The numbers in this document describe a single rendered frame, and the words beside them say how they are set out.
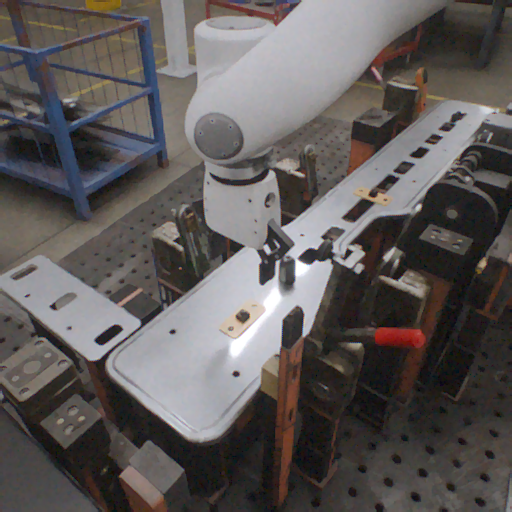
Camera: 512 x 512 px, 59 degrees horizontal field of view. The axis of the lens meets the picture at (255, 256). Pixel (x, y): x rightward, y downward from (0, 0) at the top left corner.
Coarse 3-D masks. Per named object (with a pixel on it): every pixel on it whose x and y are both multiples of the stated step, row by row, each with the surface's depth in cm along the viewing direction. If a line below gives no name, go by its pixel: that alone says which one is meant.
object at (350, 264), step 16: (320, 256) 53; (336, 256) 52; (352, 256) 52; (336, 272) 52; (352, 272) 52; (368, 272) 52; (336, 288) 53; (320, 304) 56; (336, 304) 55; (320, 320) 58; (336, 320) 60; (320, 336) 60
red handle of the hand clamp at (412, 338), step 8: (336, 328) 61; (384, 328) 55; (328, 336) 60; (336, 336) 59; (344, 336) 58; (352, 336) 57; (360, 336) 57; (368, 336) 56; (376, 336) 55; (384, 336) 54; (392, 336) 53; (400, 336) 52; (408, 336) 52; (416, 336) 51; (384, 344) 54; (392, 344) 53; (400, 344) 52; (408, 344) 52; (416, 344) 51
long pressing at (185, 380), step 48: (336, 192) 103; (192, 288) 79; (240, 288) 78; (288, 288) 78; (144, 336) 70; (192, 336) 70; (240, 336) 70; (144, 384) 63; (192, 384) 63; (240, 384) 63; (192, 432) 58
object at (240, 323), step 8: (248, 304) 75; (256, 304) 75; (240, 312) 72; (248, 312) 73; (256, 312) 74; (224, 320) 72; (232, 320) 72; (240, 320) 72; (248, 320) 72; (224, 328) 71; (240, 328) 71; (232, 336) 70
